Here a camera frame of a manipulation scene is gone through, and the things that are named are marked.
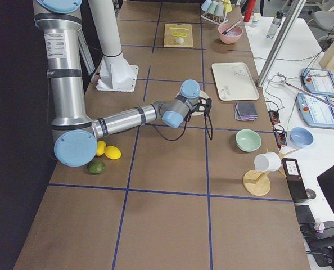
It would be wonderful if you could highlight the white mug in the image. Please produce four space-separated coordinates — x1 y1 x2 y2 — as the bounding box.
254 152 281 172

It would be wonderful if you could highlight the grey cup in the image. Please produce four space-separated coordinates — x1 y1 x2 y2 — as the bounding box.
214 3 224 17

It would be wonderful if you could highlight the white wire cup rack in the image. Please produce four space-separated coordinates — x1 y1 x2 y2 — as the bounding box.
201 10 228 25

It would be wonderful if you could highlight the black box white label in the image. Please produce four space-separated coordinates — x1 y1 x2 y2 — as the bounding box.
282 158 308 203

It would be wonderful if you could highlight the upper teach pendant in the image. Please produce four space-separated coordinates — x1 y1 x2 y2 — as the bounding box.
301 67 334 97

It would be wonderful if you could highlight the cream round plate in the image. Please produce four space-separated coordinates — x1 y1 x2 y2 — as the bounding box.
191 91 209 116

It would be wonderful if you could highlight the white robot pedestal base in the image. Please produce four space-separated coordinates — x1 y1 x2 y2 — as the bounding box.
88 0 139 92

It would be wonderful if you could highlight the cream bear tray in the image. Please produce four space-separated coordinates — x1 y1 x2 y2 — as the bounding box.
211 62 259 101

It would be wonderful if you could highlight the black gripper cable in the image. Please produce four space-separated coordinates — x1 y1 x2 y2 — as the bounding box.
144 111 214 141

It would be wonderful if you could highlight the wooden mug tree stand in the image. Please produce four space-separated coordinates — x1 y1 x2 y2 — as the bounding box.
242 148 299 196

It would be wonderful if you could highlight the blue bowl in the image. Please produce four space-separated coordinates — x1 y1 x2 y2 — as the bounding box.
289 127 314 148

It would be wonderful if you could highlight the water bottle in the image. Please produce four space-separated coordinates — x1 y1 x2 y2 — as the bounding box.
266 10 284 39

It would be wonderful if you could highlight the red cylinder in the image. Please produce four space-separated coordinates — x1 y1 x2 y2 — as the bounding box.
243 0 256 23

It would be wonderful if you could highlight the lower teach pendant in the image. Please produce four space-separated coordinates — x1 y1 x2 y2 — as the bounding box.
296 93 334 129

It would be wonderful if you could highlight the clear ice cubes pile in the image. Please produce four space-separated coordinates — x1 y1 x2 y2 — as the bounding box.
225 29 240 37

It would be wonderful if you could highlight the paper cup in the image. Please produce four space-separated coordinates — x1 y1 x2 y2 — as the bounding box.
252 13 262 26

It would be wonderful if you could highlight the folded grey purple cloth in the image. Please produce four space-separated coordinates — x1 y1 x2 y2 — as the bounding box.
234 102 259 121

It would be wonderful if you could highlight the teach pendant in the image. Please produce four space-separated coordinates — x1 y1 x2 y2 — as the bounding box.
301 67 334 97
296 93 334 129

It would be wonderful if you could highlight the green bowl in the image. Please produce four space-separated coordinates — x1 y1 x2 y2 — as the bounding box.
236 129 261 152

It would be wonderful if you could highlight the yellow plastic knife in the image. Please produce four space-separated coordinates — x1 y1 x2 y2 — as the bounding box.
169 26 189 30

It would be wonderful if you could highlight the metal black-tipped muddler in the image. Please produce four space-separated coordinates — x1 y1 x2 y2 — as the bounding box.
222 20 242 35

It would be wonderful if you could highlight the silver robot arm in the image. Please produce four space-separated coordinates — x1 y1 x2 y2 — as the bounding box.
33 1 212 167

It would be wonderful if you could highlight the bamboo cutting board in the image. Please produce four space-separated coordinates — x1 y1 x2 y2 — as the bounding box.
164 24 193 48

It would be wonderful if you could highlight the pink bowl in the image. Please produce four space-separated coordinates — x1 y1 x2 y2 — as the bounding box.
218 24 243 44

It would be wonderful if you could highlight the aluminium camera mount post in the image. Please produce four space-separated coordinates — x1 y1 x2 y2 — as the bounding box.
256 0 306 87

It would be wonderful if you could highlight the yellow lemon near edge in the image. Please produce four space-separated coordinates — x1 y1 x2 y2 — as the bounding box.
96 141 107 156

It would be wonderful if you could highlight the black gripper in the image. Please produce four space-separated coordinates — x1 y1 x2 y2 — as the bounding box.
191 97 212 116

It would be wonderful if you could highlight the yellow cup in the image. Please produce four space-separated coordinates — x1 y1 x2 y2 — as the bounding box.
222 0 232 14

